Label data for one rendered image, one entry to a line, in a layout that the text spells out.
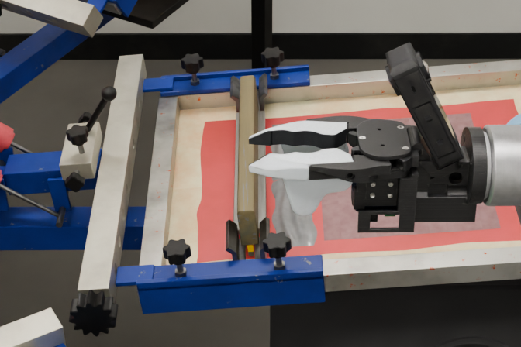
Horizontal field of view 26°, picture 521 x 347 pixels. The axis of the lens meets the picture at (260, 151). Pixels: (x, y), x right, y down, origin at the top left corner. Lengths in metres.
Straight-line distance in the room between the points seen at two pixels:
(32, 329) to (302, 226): 0.50
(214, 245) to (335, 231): 0.21
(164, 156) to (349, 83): 0.41
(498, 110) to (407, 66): 1.27
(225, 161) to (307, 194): 1.12
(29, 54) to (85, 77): 1.61
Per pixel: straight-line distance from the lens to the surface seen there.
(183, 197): 2.06
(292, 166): 0.99
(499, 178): 1.03
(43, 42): 2.65
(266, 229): 1.86
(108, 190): 1.97
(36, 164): 2.07
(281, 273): 1.81
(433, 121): 1.00
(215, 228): 1.99
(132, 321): 3.23
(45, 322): 1.78
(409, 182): 1.02
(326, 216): 1.99
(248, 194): 1.88
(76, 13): 2.30
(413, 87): 0.98
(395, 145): 1.02
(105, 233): 1.89
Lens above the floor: 2.29
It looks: 37 degrees down
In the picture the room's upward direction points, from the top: straight up
